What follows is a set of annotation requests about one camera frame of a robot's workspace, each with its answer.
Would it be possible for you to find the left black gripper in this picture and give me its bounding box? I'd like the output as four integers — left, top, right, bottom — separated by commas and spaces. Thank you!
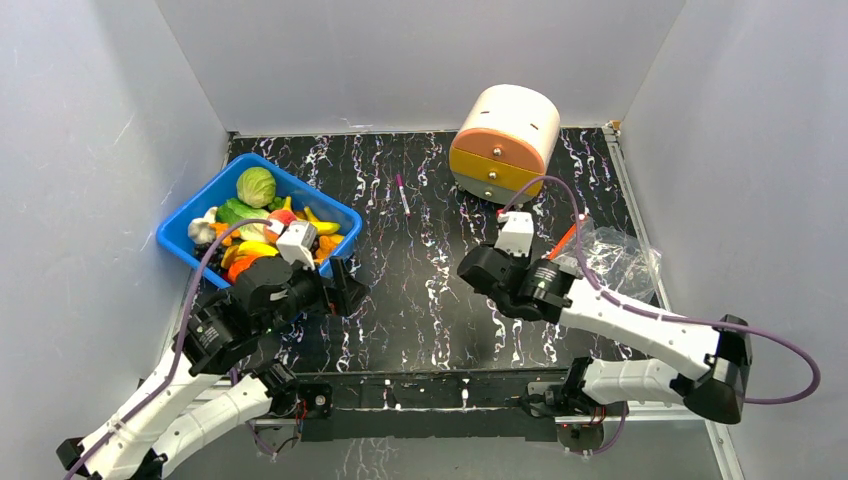
259, 250, 370, 335

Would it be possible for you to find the peach fruit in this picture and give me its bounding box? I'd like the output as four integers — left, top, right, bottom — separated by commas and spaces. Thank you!
264, 209, 298, 244

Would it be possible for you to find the clear zip top bag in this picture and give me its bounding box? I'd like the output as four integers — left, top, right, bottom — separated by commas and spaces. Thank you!
578, 214, 662, 303

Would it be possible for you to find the yellow banana bunch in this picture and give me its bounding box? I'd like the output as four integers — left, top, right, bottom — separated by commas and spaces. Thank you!
220, 241, 279, 269

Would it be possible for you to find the orange tangerine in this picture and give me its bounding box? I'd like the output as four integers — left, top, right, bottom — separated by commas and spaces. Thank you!
226, 255, 258, 284

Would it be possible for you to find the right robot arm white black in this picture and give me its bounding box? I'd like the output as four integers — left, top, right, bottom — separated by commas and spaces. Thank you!
457, 244, 751, 425

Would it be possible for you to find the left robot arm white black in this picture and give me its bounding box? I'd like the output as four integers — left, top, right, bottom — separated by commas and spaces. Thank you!
57, 256, 370, 479

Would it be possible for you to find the single yellow banana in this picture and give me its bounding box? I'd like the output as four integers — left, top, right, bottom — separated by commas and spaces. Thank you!
303, 207, 341, 235

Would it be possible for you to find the pink marker pen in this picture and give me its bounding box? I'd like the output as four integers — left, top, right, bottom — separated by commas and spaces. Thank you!
395, 173, 411, 218

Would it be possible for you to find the round pastel drawer cabinet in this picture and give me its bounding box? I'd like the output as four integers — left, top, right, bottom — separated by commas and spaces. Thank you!
448, 84, 561, 205

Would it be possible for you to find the blue plastic bin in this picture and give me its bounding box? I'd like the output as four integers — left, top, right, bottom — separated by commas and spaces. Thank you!
157, 154, 362, 289

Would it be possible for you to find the green cabbage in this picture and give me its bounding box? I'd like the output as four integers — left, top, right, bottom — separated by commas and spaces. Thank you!
236, 167, 276, 208

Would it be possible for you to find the green leafy vegetable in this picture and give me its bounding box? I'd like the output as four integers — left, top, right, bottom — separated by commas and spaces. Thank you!
215, 198, 270, 242

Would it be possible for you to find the orange carrot piece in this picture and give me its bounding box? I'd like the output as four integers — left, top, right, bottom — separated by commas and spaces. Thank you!
210, 222, 241, 247

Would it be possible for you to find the white garlic bulb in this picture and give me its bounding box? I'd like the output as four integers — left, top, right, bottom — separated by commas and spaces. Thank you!
187, 207, 218, 245

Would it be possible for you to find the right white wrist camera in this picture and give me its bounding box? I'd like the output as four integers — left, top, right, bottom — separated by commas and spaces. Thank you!
494, 210, 535, 257

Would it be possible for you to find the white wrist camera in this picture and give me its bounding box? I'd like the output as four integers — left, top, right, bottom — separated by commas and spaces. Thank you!
494, 210, 535, 257
275, 220, 317, 271

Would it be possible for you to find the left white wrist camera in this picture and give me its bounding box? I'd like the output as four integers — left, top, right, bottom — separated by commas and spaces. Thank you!
275, 220, 317, 271

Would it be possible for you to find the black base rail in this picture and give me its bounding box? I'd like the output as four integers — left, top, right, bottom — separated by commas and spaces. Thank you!
251, 370, 627, 445

